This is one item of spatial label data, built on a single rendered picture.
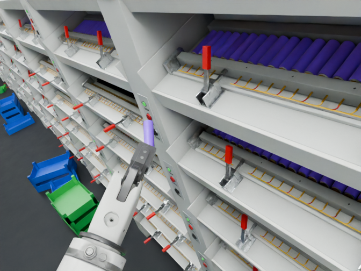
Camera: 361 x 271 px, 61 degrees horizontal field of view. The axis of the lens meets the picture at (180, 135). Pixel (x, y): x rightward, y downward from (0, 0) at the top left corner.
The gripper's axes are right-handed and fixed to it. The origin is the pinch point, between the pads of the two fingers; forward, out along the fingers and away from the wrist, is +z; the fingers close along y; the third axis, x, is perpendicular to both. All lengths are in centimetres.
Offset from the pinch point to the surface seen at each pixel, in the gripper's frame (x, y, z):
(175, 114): 2.0, 7.6, 15.9
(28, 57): -89, 98, 72
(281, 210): 25.3, -1.4, 0.4
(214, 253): 28, 45, 0
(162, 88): -2.2, -0.5, 14.9
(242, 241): 27.0, 19.6, -0.8
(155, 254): 18, 123, 6
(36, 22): -57, 37, 48
